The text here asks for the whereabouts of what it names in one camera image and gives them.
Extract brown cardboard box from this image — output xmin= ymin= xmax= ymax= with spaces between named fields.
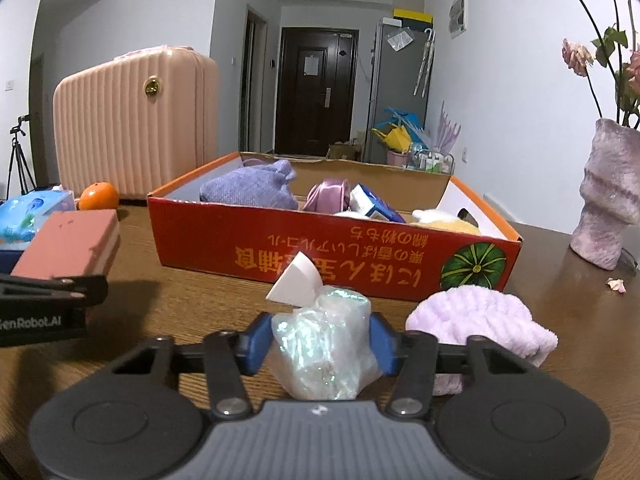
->
xmin=327 ymin=141 xmax=363 ymax=162

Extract small blue tissue packet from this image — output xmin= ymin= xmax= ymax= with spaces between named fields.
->
xmin=348 ymin=183 xmax=407 ymax=224

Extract grey refrigerator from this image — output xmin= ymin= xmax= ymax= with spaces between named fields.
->
xmin=364 ymin=16 xmax=436 ymax=165

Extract pink ribbed suitcase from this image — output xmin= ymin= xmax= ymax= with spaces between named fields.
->
xmin=52 ymin=46 xmax=221 ymax=200

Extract red cardboard box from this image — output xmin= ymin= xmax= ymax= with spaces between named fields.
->
xmin=146 ymin=151 xmax=523 ymax=302

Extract dried pink roses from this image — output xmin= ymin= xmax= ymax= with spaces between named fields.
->
xmin=529 ymin=0 xmax=640 ymax=131

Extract yellow box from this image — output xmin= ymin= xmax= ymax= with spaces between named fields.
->
xmin=392 ymin=8 xmax=434 ymax=25

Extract clear plastic bag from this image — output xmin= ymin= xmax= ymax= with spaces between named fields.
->
xmin=386 ymin=30 xmax=416 ymax=53

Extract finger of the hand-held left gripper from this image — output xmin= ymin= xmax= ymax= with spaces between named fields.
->
xmin=0 ymin=274 xmax=108 ymax=308

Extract rack of bottles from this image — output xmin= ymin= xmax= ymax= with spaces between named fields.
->
xmin=410 ymin=142 xmax=455 ymax=176

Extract white folded umbrella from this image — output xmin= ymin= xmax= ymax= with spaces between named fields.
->
xmin=414 ymin=29 xmax=436 ymax=97

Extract lavender drawstring pouch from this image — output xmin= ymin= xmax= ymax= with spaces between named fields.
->
xmin=199 ymin=159 xmax=299 ymax=210

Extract white wedge sponge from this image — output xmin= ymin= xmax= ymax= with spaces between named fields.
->
xmin=265 ymin=251 xmax=323 ymax=308

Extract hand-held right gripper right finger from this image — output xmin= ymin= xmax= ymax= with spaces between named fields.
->
xmin=369 ymin=312 xmax=538 ymax=418

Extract mauve textured vase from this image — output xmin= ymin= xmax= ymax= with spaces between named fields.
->
xmin=570 ymin=117 xmax=640 ymax=269

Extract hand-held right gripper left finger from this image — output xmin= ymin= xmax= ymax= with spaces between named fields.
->
xmin=112 ymin=312 xmax=273 ymax=420

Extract lavender folded towel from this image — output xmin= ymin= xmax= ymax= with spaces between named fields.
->
xmin=404 ymin=285 xmax=559 ymax=396

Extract purple satin pouch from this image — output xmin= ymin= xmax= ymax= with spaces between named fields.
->
xmin=301 ymin=178 xmax=351 ymax=213

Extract blue tissue pack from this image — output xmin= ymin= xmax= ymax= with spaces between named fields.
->
xmin=0 ymin=191 xmax=76 ymax=252

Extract pink sponge block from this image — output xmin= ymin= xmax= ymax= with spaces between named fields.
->
xmin=10 ymin=209 xmax=121 ymax=281

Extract yellow plush toy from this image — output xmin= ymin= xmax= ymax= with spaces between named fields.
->
xmin=410 ymin=208 xmax=482 ymax=236

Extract iridescent plastic bundle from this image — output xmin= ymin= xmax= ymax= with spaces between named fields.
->
xmin=270 ymin=287 xmax=383 ymax=401

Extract dark wooden door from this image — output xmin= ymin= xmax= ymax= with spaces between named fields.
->
xmin=274 ymin=26 xmax=360 ymax=157

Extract purple feather decoration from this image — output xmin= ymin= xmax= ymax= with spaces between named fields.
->
xmin=431 ymin=101 xmax=462 ymax=153

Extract orange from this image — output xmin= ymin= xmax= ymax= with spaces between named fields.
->
xmin=78 ymin=182 xmax=121 ymax=211

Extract black camera tripod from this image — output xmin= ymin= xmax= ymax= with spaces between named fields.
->
xmin=6 ymin=115 xmax=37 ymax=196

